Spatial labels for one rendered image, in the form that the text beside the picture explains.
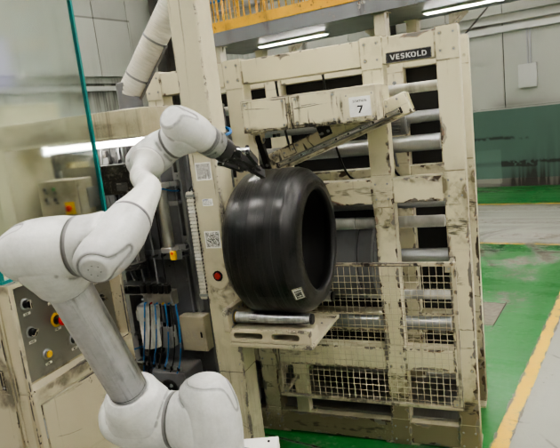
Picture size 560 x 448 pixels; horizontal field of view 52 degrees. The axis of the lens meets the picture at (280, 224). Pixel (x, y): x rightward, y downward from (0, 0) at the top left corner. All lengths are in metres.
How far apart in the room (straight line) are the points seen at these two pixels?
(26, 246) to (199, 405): 0.60
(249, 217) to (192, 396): 0.82
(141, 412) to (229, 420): 0.23
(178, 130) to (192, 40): 0.84
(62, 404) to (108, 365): 0.75
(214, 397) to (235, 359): 1.04
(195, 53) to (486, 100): 9.42
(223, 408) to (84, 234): 0.62
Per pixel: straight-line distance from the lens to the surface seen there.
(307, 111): 2.48
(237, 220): 2.17
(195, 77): 2.41
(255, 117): 2.57
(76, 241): 1.23
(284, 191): 2.16
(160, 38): 2.86
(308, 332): 2.29
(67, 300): 1.36
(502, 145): 11.40
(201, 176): 2.42
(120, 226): 1.22
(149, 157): 1.69
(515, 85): 11.38
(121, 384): 1.55
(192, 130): 1.65
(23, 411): 2.18
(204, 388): 1.57
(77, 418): 2.30
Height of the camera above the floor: 1.69
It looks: 10 degrees down
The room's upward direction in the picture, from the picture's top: 7 degrees counter-clockwise
